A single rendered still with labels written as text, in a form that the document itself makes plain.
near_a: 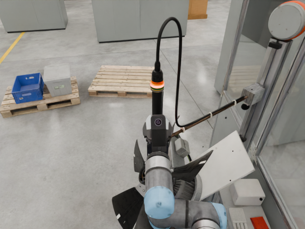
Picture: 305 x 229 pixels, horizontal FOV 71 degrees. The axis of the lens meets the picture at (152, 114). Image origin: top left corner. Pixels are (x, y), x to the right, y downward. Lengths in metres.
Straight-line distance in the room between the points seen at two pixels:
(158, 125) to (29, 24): 7.76
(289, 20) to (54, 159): 2.77
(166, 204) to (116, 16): 5.97
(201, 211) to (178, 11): 6.24
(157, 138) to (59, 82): 3.27
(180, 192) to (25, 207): 1.94
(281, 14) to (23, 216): 2.67
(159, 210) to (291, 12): 0.95
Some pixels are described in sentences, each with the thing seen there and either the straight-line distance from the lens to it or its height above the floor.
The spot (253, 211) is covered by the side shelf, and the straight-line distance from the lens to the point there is 1.57.
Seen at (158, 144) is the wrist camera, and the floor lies 1.67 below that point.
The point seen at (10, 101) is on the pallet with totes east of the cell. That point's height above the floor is 0.14.
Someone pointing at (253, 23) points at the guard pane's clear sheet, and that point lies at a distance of 1.84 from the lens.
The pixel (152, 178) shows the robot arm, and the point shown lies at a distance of 0.58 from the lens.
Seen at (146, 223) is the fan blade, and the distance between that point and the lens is 1.07.
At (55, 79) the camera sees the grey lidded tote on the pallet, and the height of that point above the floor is 0.47.
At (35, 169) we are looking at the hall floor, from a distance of 3.05.
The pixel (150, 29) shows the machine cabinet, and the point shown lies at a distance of 6.54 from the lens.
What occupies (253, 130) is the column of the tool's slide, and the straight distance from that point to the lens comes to 1.43.
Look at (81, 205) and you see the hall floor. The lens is 2.56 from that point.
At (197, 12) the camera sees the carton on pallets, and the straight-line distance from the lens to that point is 9.07.
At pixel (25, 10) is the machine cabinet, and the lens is 8.15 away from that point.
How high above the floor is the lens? 2.14
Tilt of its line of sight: 38 degrees down
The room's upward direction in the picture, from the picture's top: straight up
